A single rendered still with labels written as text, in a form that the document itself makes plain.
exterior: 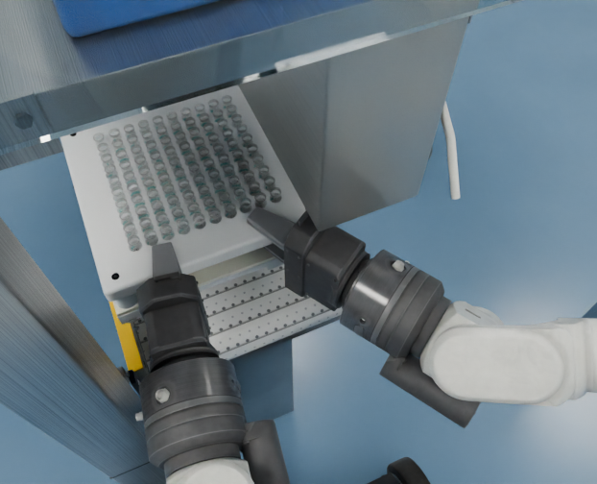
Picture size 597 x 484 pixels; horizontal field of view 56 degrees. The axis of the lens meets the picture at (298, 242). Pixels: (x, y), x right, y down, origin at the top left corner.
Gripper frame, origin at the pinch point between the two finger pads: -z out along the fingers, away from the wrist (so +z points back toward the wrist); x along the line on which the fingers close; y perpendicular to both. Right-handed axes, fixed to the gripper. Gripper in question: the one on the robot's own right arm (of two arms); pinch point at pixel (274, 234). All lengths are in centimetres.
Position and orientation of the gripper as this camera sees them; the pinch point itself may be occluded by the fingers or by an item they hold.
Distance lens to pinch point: 61.2
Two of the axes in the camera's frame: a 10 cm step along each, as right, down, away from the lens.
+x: -0.1, 5.2, 8.5
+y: 5.7, -7.0, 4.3
